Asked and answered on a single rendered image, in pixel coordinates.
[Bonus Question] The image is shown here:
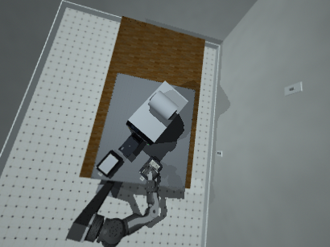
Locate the grey cylinder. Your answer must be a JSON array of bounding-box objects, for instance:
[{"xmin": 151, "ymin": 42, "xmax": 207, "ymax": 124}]
[{"xmin": 148, "ymin": 90, "xmax": 179, "ymax": 120}]

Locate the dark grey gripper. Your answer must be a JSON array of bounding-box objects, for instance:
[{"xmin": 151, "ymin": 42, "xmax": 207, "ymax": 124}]
[{"xmin": 143, "ymin": 162, "xmax": 156, "ymax": 178}]

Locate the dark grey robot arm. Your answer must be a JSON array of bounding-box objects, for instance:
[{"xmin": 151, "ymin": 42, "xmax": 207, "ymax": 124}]
[{"xmin": 80, "ymin": 168, "xmax": 160, "ymax": 247}]

